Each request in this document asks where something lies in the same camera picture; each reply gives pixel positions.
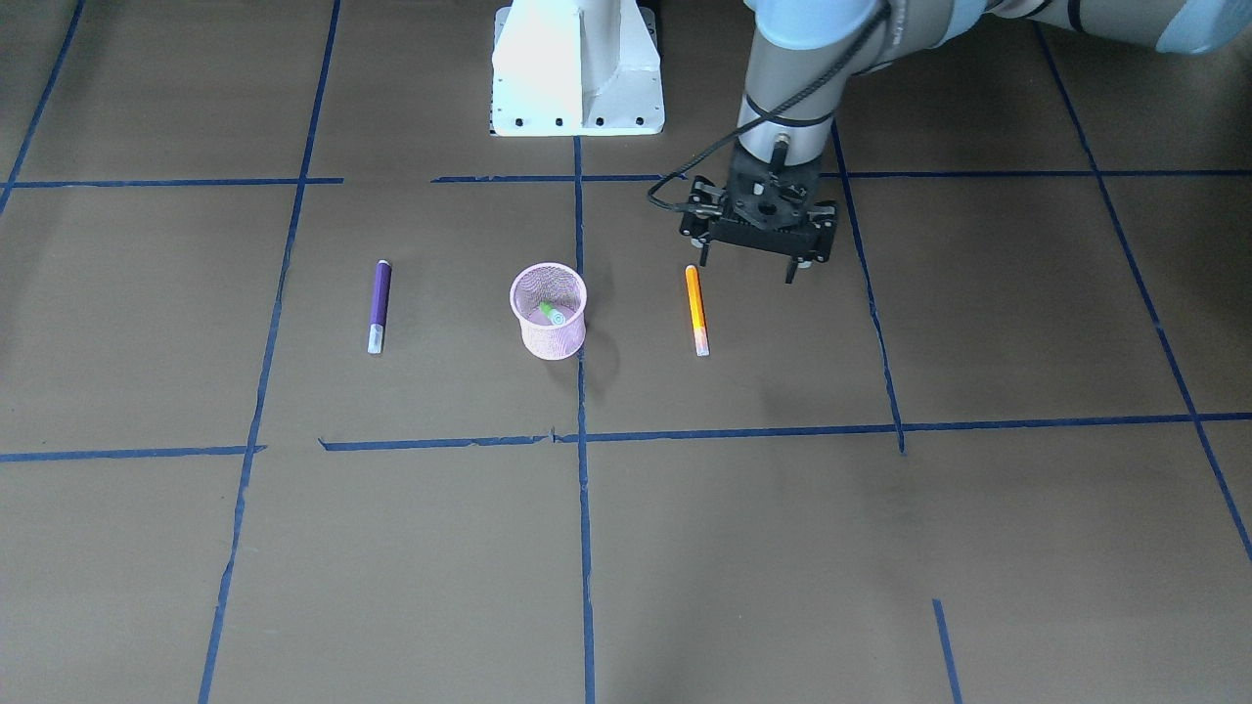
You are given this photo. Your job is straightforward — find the pink mesh pen holder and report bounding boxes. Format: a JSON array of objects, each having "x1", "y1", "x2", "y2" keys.
[{"x1": 510, "y1": 262, "x2": 588, "y2": 361}]

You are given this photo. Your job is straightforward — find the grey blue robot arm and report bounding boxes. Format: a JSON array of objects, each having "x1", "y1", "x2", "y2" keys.
[{"x1": 671, "y1": 1, "x2": 1249, "y2": 278}]

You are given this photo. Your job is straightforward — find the green highlighter pen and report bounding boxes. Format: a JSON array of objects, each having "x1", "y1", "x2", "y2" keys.
[{"x1": 538, "y1": 299, "x2": 566, "y2": 327}]

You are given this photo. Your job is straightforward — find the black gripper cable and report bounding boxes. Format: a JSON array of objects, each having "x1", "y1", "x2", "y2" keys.
[{"x1": 647, "y1": 0, "x2": 896, "y2": 214}]

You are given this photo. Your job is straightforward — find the purple highlighter pen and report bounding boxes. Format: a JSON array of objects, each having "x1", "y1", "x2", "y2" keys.
[{"x1": 366, "y1": 259, "x2": 392, "y2": 355}]

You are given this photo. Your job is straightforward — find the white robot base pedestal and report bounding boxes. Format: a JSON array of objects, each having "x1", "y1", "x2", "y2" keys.
[{"x1": 490, "y1": 1, "x2": 666, "y2": 138}]

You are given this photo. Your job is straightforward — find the orange highlighter pen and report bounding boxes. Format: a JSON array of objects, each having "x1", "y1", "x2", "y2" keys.
[{"x1": 684, "y1": 264, "x2": 710, "y2": 357}]

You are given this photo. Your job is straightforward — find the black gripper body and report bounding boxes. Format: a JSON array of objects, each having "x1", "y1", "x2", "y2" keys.
[{"x1": 681, "y1": 157, "x2": 839, "y2": 267}]

